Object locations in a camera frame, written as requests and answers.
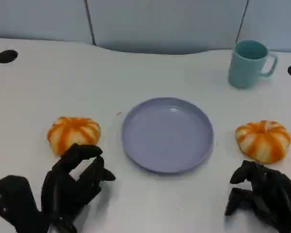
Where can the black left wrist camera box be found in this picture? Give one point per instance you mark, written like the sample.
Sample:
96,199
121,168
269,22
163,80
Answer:
14,201

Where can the grey blue partition panel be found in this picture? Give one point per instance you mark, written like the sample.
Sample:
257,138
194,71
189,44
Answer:
165,24
38,17
274,19

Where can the pale green mug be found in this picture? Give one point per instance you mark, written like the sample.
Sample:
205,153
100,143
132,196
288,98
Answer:
245,70

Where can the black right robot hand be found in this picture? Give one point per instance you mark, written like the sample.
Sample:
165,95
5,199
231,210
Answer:
276,196

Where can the orange white toy bread roll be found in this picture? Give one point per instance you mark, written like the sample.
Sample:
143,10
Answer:
72,131
263,143

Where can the lilac plate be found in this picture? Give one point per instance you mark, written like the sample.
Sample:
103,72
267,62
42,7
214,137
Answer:
167,136

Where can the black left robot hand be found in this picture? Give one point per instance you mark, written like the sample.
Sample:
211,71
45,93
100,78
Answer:
58,187

